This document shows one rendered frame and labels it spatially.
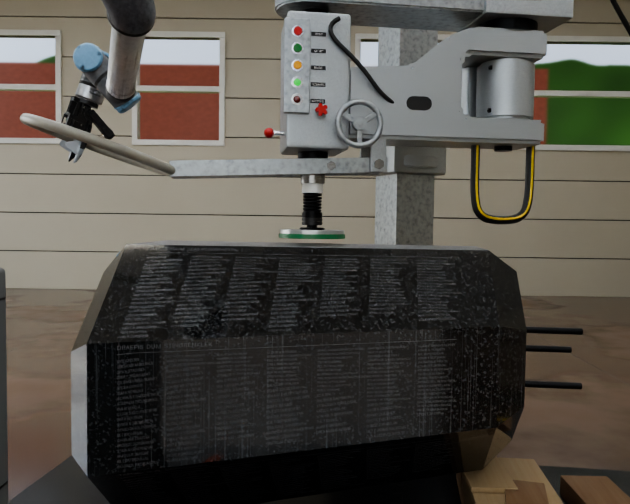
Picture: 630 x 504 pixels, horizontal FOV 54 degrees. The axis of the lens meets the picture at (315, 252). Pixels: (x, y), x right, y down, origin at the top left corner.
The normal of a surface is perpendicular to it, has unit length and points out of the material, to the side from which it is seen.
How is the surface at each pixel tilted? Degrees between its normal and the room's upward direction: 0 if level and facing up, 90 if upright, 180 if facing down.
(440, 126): 90
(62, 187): 90
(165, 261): 45
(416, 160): 90
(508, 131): 90
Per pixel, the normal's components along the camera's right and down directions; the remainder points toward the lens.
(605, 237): 0.00, 0.05
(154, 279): -0.04, -0.67
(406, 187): 0.39, 0.05
